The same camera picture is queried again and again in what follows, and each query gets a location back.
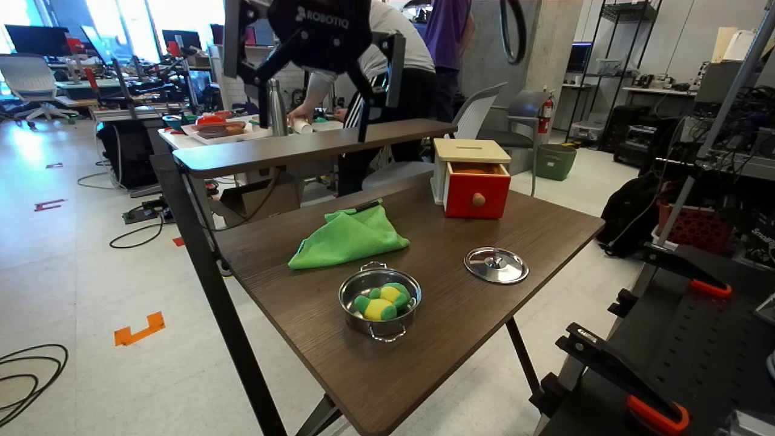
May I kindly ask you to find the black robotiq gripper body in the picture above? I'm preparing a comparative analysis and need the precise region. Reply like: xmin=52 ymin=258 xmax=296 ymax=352
xmin=265 ymin=0 xmax=379 ymax=79

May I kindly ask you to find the silver metal pot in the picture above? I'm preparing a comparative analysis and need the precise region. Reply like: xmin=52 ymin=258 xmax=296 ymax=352
xmin=334 ymin=260 xmax=426 ymax=347

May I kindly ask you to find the silver pot lid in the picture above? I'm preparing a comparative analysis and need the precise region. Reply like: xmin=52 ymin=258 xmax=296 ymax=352
xmin=463 ymin=245 xmax=533 ymax=288

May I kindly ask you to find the person in gray sweater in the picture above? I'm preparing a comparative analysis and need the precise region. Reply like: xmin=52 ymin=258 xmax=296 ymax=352
xmin=286 ymin=0 xmax=439 ymax=196

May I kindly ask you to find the person in purple shirt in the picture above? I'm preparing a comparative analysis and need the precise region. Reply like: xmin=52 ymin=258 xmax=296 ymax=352
xmin=422 ymin=0 xmax=476 ymax=123

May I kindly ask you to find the red tray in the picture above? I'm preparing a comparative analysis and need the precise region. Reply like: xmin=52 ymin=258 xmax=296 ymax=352
xmin=190 ymin=109 xmax=250 ymax=140

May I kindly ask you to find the gray office chair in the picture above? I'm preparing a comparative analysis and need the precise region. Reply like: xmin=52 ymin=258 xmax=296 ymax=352
xmin=451 ymin=79 xmax=511 ymax=140

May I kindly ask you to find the light wooden box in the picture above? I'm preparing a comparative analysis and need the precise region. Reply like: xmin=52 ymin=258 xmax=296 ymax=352
xmin=429 ymin=136 xmax=512 ymax=214

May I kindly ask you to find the dark wooden raised shelf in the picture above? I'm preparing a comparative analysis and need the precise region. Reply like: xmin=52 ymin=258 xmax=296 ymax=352
xmin=170 ymin=117 xmax=458 ymax=178

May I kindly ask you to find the red drawer with knob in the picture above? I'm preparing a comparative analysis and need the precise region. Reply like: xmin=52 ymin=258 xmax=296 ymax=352
xmin=441 ymin=163 xmax=512 ymax=224

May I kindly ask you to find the red fire extinguisher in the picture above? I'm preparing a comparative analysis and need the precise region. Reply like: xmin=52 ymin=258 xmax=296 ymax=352
xmin=535 ymin=89 xmax=556 ymax=140

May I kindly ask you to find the cardboard box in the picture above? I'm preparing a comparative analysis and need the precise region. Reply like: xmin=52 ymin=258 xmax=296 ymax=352
xmin=217 ymin=178 xmax=304 ymax=227

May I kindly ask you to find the green microfiber cloth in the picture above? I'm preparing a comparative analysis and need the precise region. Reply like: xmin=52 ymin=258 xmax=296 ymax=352
xmin=286 ymin=202 xmax=411 ymax=274

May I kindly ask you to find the green plastic bin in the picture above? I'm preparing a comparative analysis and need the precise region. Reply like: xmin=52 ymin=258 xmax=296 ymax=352
xmin=533 ymin=140 xmax=580 ymax=182

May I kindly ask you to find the black power strip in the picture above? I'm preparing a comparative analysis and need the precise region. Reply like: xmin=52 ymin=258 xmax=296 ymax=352
xmin=121 ymin=196 xmax=171 ymax=227

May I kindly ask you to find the dark computer monitor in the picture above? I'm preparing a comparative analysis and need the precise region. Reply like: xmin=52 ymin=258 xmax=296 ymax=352
xmin=1 ymin=23 xmax=74 ymax=59

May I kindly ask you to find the white office chair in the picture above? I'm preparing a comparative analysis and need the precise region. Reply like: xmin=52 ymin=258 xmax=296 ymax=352
xmin=0 ymin=54 xmax=83 ymax=129

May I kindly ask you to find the yellow green toy corn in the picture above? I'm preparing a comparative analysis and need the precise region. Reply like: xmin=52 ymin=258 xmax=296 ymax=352
xmin=351 ymin=294 xmax=401 ymax=324
xmin=376 ymin=281 xmax=413 ymax=313

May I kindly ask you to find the black backpack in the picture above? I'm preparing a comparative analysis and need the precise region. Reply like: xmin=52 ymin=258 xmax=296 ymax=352
xmin=592 ymin=173 xmax=667 ymax=262

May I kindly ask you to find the gray metal pole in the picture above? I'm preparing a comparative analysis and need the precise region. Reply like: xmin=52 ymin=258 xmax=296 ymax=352
xmin=648 ymin=0 xmax=775 ymax=249

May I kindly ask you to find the red plastic crate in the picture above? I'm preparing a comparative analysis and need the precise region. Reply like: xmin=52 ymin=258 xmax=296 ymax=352
xmin=655 ymin=202 xmax=736 ymax=258

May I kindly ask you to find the black perforated platform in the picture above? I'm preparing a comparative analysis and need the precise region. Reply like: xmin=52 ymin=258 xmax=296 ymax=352
xmin=540 ymin=239 xmax=775 ymax=436

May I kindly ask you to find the black wire shelving rack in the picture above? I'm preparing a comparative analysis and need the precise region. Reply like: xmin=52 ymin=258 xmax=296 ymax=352
xmin=563 ymin=0 xmax=665 ymax=144

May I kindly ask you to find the black thin floor cable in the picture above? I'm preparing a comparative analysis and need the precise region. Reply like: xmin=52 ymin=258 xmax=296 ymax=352
xmin=107 ymin=215 xmax=175 ymax=253

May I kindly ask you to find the black metal table frame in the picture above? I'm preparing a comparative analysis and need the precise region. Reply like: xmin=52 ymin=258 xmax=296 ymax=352
xmin=142 ymin=122 xmax=560 ymax=436

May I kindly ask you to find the black clamp orange handle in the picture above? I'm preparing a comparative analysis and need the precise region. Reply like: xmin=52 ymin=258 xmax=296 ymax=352
xmin=640 ymin=239 xmax=736 ymax=302
xmin=555 ymin=322 xmax=693 ymax=436

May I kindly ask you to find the black coiled floor cable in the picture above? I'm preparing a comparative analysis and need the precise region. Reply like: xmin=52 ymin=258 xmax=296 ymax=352
xmin=0 ymin=342 xmax=72 ymax=432

